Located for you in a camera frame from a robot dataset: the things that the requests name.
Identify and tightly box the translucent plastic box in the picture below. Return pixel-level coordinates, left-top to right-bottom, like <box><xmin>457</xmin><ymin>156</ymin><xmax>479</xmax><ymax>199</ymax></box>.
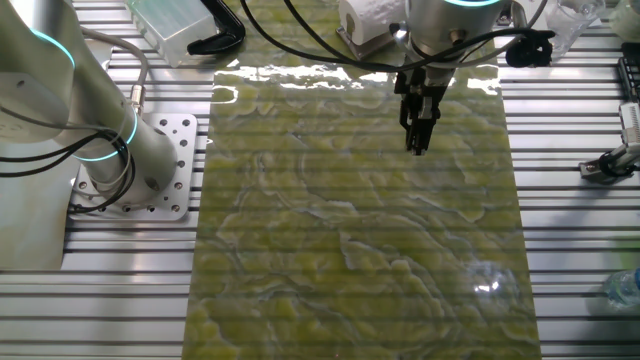
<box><xmin>124</xmin><ymin>0</ymin><xmax>219</xmax><ymax>69</ymax></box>

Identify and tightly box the pale green round container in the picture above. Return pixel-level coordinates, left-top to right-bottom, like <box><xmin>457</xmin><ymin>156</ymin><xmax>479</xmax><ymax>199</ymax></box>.
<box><xmin>607</xmin><ymin>0</ymin><xmax>640</xmax><ymax>42</ymax></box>

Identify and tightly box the black keyboard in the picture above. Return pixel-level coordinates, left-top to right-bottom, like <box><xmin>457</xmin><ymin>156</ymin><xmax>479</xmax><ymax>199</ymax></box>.
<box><xmin>617</xmin><ymin>42</ymin><xmax>640</xmax><ymax>104</ymax></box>

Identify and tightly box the black base cable bundle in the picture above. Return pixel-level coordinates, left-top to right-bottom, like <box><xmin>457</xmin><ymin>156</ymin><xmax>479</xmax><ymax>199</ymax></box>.
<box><xmin>0</xmin><ymin>127</ymin><xmax>137</xmax><ymax>215</ymax></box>

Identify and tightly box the black C-clamp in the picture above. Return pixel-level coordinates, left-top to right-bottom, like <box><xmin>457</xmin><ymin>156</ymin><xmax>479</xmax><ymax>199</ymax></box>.
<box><xmin>186</xmin><ymin>0</ymin><xmax>247</xmax><ymax>56</ymax></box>

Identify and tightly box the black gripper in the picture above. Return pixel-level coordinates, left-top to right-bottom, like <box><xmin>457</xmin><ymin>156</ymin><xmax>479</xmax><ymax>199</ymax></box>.
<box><xmin>393</xmin><ymin>67</ymin><xmax>451</xmax><ymax>156</ymax></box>

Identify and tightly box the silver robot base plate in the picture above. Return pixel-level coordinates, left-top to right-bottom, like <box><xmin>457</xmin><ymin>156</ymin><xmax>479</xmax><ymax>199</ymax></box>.
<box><xmin>67</xmin><ymin>112</ymin><xmax>199</xmax><ymax>222</ymax></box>

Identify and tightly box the grey cable with connector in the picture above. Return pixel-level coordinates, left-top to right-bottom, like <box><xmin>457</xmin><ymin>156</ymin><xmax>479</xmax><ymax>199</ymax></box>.
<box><xmin>79</xmin><ymin>27</ymin><xmax>150</xmax><ymax>117</ymax></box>

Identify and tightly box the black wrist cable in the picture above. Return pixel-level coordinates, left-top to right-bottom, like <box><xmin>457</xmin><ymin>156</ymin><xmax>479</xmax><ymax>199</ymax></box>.
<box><xmin>238</xmin><ymin>0</ymin><xmax>556</xmax><ymax>74</ymax></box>

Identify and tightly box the black cable clamp knob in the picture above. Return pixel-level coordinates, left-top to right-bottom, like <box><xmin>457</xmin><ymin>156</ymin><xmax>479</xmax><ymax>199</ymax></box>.
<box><xmin>504</xmin><ymin>28</ymin><xmax>557</xmax><ymax>69</ymax></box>

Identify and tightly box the metal camera mount with ties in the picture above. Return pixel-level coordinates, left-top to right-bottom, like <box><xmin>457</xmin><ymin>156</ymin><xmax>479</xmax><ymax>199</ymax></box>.
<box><xmin>578</xmin><ymin>142</ymin><xmax>640</xmax><ymax>185</ymax></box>

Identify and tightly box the clear water bottle blue cap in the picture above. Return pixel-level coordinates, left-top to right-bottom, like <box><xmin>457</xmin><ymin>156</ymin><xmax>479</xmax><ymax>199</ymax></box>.
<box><xmin>602</xmin><ymin>267</ymin><xmax>640</xmax><ymax>310</ymax></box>

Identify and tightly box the green marble pattern mat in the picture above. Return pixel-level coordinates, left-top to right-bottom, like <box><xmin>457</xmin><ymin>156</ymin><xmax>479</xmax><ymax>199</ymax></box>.
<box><xmin>180</xmin><ymin>0</ymin><xmax>542</xmax><ymax>360</ymax></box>

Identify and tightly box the small silver ridged camera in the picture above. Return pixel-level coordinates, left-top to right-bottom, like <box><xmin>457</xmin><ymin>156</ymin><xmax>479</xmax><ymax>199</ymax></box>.
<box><xmin>618</xmin><ymin>102</ymin><xmax>640</xmax><ymax>147</ymax></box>

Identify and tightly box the clear glass cup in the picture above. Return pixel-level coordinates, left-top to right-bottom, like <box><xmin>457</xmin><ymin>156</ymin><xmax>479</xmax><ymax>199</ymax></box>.
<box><xmin>544</xmin><ymin>0</ymin><xmax>607</xmax><ymax>62</ymax></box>

